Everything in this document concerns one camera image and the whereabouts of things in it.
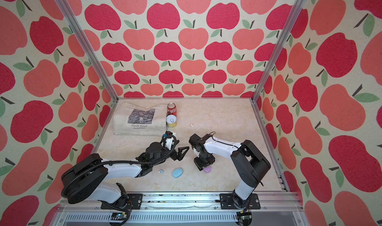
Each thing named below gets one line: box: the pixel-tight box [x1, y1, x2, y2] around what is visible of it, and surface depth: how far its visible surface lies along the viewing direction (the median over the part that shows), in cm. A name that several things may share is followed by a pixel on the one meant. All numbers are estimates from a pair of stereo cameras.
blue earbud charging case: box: [172, 167, 184, 178], surface depth 84 cm
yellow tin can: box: [166, 114, 178, 128], surface depth 103 cm
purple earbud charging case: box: [202, 165, 212, 173], surface depth 84 cm
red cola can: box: [166, 102, 178, 117], surface depth 104 cm
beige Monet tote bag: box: [113, 102, 168, 137], surface depth 100 cm
